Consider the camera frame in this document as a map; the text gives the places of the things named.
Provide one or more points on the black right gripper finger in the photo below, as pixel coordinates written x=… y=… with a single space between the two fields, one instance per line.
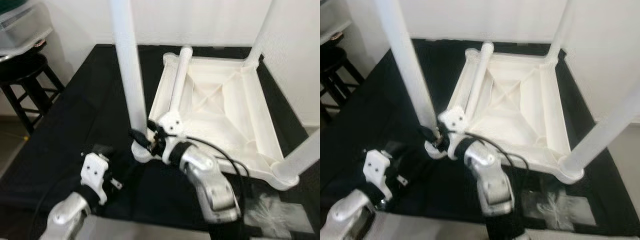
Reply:
x=138 y=137
x=427 y=134

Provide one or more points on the white plastic table top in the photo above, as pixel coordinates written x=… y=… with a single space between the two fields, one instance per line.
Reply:
x=520 y=95
x=225 y=100

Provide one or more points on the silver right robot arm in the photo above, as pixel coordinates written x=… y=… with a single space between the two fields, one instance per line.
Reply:
x=492 y=180
x=210 y=185

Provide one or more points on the black round stool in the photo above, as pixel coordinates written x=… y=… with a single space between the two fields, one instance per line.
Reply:
x=22 y=67
x=335 y=60

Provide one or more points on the clear plastic container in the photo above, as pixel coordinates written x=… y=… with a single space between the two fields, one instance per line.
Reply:
x=25 y=30

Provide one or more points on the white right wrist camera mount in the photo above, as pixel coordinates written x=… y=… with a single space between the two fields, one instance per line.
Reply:
x=452 y=119
x=170 y=121

